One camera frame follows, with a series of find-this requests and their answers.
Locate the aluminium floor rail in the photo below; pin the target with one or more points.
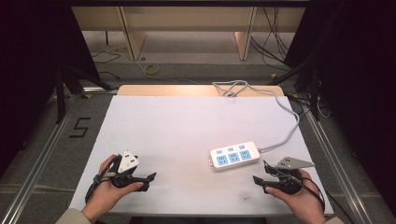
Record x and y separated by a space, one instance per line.
37 161
336 168

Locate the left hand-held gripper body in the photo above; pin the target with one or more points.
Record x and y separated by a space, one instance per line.
127 163

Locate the black metal stand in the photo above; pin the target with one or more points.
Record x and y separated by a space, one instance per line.
306 81
67 84

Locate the dark curtain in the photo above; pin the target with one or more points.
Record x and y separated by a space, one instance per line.
28 62
358 77

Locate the person's left hand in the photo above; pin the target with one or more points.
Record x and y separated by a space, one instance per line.
104 194

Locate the person's right hand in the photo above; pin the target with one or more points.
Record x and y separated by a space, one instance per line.
300 200

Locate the light wooden shelf frame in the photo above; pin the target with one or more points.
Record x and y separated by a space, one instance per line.
186 21

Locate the white power strip blue sockets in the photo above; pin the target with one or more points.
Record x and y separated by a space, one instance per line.
234 155

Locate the white table mat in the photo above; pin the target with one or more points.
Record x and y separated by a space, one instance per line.
174 137

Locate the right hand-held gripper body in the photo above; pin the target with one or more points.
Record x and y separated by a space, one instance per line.
288 182

